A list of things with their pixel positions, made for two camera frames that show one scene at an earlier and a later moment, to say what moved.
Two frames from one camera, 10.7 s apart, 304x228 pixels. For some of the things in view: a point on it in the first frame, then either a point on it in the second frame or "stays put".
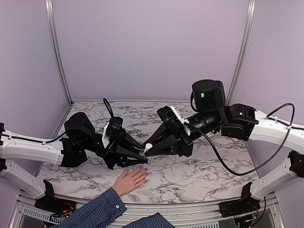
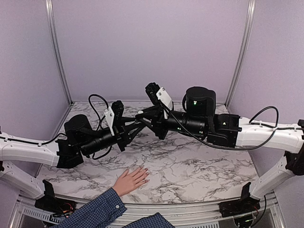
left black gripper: (117, 153) → (124, 133)
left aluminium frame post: (56, 49) stays put
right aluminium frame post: (251, 6) stays put
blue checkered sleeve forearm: (96, 212) stays put
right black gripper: (180, 143) → (156, 119)
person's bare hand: (129, 180) stays put
